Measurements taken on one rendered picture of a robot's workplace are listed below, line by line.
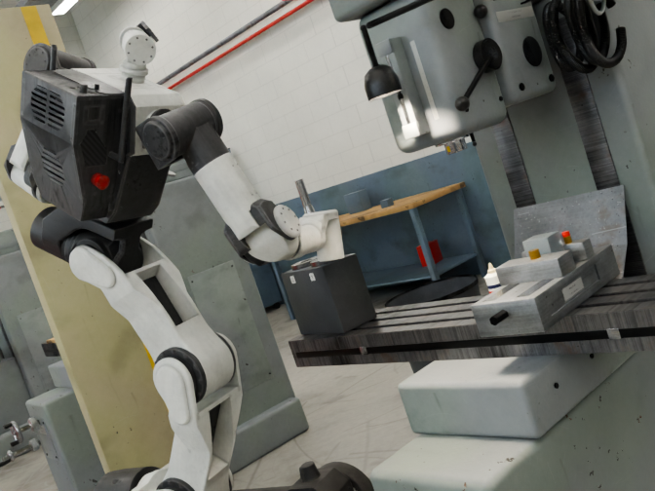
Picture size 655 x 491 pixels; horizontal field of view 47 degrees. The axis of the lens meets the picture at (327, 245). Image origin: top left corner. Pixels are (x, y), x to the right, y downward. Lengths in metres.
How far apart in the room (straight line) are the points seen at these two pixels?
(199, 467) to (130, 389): 1.23
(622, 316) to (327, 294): 0.82
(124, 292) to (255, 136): 7.23
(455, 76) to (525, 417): 0.70
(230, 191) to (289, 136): 6.96
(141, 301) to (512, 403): 0.84
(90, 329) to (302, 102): 5.59
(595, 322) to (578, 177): 0.58
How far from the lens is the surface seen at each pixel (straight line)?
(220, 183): 1.56
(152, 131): 1.57
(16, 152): 1.98
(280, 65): 8.42
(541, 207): 2.08
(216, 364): 1.79
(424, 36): 1.63
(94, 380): 3.02
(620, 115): 1.94
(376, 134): 7.60
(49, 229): 1.95
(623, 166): 1.97
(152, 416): 3.13
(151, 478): 2.07
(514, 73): 1.76
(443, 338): 1.77
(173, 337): 1.78
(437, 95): 1.62
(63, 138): 1.65
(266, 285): 9.12
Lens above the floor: 1.32
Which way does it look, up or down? 5 degrees down
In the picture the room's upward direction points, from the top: 19 degrees counter-clockwise
